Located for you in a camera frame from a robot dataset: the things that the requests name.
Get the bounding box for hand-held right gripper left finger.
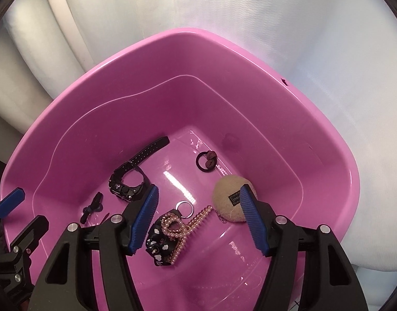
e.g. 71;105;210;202
29;184;160;311

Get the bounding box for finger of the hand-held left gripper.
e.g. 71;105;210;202
9;215;50;255
0;187;26;219

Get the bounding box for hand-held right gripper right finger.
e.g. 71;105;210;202
239;184;369;311

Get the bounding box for beige plush pom keychain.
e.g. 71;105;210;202
212;174;259;223

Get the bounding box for black digital wrist watch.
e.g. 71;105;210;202
108;136;170;203

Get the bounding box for pearl hair claw clip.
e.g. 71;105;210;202
161;205;215;265

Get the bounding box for knotted black navy hair ties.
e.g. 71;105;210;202
80;193;104;225

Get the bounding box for pink plastic basin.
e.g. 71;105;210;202
0;27;361;311

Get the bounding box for black cloud print scrunchie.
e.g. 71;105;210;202
145;217;186;266

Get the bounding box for white curtain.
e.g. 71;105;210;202
0;0;397;273

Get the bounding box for silver key ring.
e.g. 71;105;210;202
176;201;194;219

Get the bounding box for black hair tie red bow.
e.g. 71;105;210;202
196;150;216;172

